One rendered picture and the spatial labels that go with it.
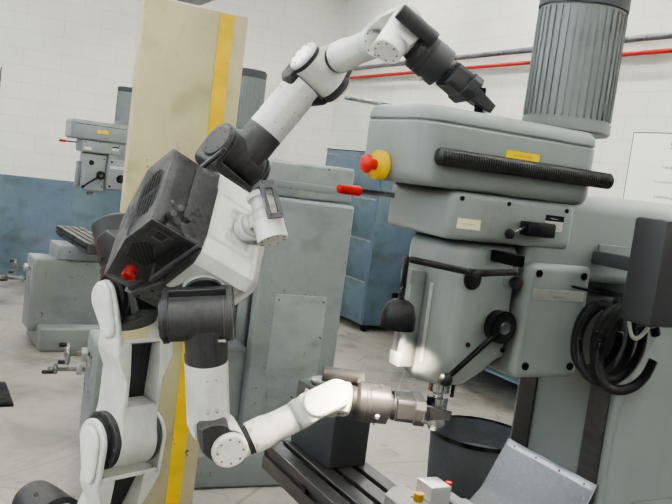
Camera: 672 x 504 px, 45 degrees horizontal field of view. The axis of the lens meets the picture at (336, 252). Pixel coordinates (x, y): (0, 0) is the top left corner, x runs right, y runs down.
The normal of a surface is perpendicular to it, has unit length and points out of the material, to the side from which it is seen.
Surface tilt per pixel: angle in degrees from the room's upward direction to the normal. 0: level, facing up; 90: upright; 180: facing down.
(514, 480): 64
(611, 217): 90
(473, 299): 90
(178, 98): 90
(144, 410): 95
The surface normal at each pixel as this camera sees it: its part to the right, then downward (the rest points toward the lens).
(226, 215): 0.69, -0.39
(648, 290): -0.88, -0.07
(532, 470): -0.73, -0.51
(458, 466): -0.51, 0.08
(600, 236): 0.46, 0.15
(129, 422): 0.74, 0.01
